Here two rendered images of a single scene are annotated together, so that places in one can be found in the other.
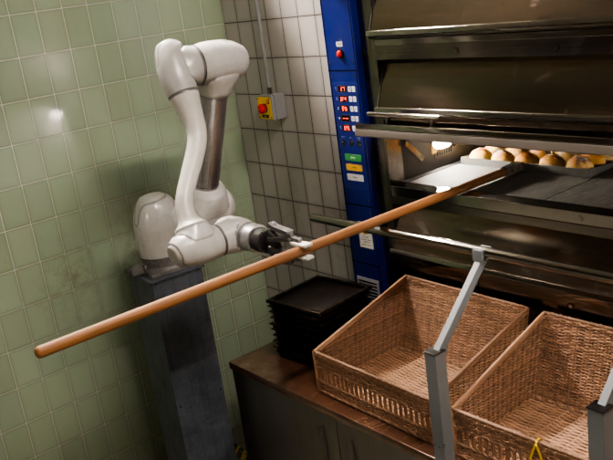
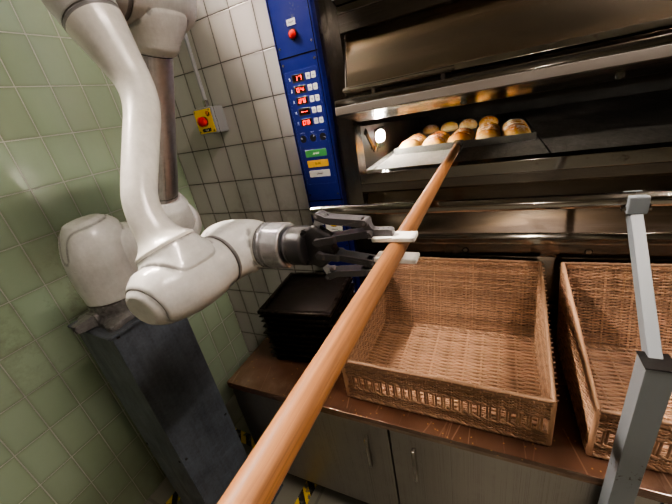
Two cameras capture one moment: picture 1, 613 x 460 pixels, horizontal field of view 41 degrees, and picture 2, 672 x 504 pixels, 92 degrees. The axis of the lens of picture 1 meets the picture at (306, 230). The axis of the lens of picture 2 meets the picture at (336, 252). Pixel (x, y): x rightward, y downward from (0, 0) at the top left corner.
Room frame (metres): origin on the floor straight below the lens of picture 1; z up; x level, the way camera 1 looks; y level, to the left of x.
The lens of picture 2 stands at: (1.81, 0.31, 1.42)
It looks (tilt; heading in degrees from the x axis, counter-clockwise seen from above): 24 degrees down; 336
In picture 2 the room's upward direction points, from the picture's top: 11 degrees counter-clockwise
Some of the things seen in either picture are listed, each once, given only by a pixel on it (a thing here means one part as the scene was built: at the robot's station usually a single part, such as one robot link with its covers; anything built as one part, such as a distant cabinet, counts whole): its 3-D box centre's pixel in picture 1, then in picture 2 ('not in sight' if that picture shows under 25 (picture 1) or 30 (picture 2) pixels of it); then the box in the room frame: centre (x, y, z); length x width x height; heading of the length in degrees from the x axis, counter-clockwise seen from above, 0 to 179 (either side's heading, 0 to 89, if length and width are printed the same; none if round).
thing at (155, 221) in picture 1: (158, 223); (103, 255); (2.84, 0.53, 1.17); 0.18 x 0.16 x 0.22; 127
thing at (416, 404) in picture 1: (419, 350); (445, 327); (2.45, -0.31, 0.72); 0.56 x 0.49 x 0.28; 36
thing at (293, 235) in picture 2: (269, 241); (313, 245); (2.33, 0.12, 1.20); 0.09 x 0.07 x 0.08; 37
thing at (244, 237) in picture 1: (254, 237); (280, 245); (2.39, 0.16, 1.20); 0.09 x 0.06 x 0.09; 127
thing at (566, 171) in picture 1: (550, 154); (462, 138); (2.92, -0.93, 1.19); 0.55 x 0.36 x 0.03; 37
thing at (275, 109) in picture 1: (271, 106); (210, 120); (3.32, 0.07, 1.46); 0.10 x 0.07 x 0.10; 37
